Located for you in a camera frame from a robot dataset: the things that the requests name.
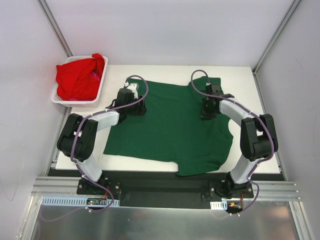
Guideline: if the green t shirt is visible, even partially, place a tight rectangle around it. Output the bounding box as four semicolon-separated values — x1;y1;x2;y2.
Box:
104;77;233;176

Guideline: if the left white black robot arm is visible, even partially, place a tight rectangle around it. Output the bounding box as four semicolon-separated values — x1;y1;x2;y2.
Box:
57;83;147;195

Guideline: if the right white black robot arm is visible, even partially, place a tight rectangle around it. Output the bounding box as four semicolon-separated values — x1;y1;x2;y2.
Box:
201;83;279;199

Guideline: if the red t shirt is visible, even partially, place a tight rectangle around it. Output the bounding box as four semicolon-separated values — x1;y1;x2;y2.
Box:
55;53;105;101

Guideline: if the white plastic basket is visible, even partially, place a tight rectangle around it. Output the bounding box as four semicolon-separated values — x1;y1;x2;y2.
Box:
51;55;108;108

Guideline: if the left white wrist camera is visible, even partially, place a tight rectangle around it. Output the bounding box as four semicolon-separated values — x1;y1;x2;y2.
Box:
124;81;139;100

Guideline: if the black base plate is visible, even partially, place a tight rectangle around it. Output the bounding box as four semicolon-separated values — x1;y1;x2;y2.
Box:
48;169;285;210

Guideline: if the right slotted cable duct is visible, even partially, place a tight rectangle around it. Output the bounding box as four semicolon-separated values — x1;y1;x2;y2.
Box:
210;200;228;211

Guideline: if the slotted cable duct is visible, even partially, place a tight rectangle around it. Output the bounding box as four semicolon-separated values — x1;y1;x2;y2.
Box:
210;200;228;211
42;196;120;208

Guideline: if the aluminium rail beam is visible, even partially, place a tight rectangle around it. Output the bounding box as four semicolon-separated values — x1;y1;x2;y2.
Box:
31;176;301;201

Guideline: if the left aluminium frame post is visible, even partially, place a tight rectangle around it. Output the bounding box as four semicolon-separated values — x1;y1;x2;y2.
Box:
37;0;73;57

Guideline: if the aluminium frame post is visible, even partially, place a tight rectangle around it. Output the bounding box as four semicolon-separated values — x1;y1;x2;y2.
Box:
37;0;73;57
252;0;303;76

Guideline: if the left slotted cable duct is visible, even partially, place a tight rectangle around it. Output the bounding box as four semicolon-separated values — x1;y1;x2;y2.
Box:
42;196;120;208

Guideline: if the right aluminium frame post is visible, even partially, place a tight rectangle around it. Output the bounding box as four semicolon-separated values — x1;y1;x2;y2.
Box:
252;0;303;76

